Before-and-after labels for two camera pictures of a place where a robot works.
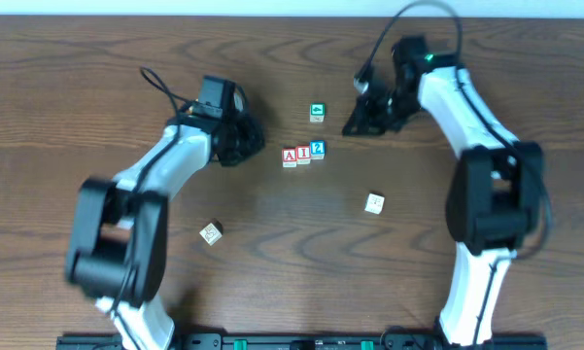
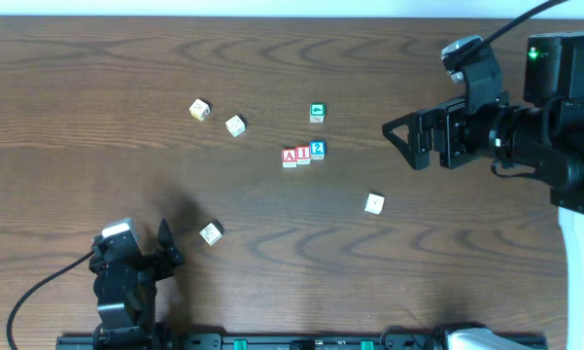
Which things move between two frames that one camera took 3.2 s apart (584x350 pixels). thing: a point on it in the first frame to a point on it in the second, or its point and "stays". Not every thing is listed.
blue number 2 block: (317, 149) stays
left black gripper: (243, 141) to (152, 262)
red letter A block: (290, 157) stays
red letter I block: (303, 155) stays
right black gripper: (379, 113) to (449, 134)
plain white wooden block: (374, 202) stays
